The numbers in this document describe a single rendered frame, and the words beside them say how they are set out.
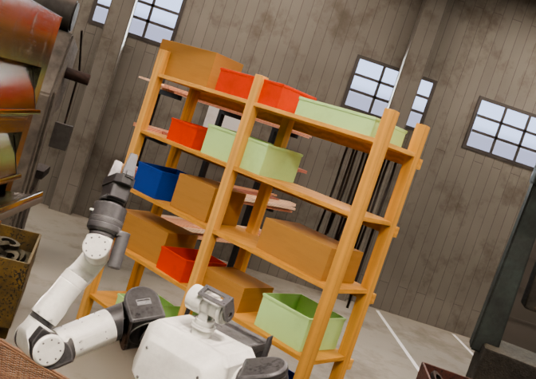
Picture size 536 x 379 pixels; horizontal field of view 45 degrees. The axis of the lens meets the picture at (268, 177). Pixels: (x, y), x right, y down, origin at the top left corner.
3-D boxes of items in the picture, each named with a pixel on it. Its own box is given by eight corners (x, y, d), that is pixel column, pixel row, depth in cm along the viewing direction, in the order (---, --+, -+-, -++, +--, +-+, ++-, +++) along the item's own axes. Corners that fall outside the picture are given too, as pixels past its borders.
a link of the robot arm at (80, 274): (96, 237, 172) (62, 278, 167) (93, 230, 164) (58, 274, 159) (116, 251, 172) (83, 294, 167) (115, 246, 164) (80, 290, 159)
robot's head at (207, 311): (194, 314, 169) (204, 283, 168) (224, 331, 164) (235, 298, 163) (179, 317, 163) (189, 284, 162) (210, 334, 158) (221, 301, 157)
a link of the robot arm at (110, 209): (125, 188, 179) (112, 229, 175) (93, 175, 175) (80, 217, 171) (144, 181, 169) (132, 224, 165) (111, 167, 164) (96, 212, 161)
